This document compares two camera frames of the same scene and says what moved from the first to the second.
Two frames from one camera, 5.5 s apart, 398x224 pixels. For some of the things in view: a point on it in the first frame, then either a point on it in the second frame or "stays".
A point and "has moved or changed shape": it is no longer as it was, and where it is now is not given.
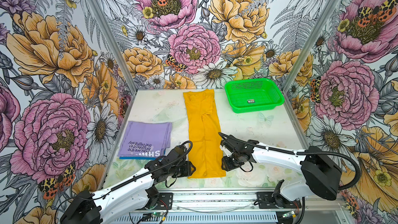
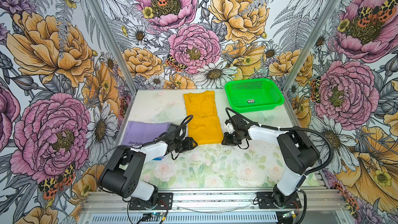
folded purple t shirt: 145,139 stays
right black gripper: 227,166 to 227,141
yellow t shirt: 204,149 has moved or changed shape
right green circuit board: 288,214 stays
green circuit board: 157,214 stays
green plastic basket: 253,95 stays
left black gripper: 187,165 to 189,141
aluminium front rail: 247,199 stays
